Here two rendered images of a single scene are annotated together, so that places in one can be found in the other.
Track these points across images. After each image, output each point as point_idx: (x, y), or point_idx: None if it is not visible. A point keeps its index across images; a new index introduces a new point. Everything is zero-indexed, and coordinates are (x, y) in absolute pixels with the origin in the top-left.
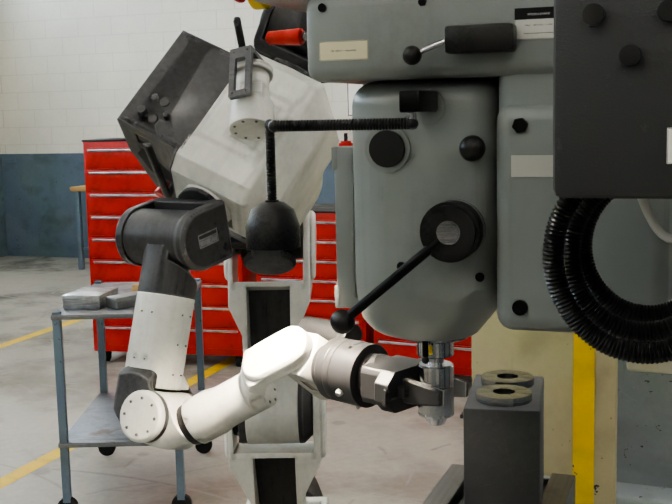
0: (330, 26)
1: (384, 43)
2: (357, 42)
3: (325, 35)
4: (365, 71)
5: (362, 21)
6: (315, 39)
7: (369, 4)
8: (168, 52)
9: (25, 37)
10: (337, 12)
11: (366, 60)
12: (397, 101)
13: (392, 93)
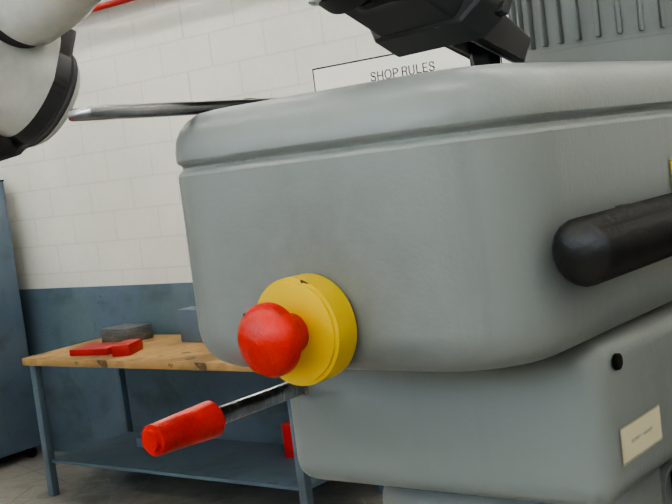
0: (625, 394)
1: (670, 404)
2: (651, 413)
3: (622, 413)
4: (659, 462)
5: (650, 373)
6: (614, 426)
7: (652, 340)
8: None
9: None
10: (628, 365)
11: (660, 441)
12: (650, 497)
13: (640, 486)
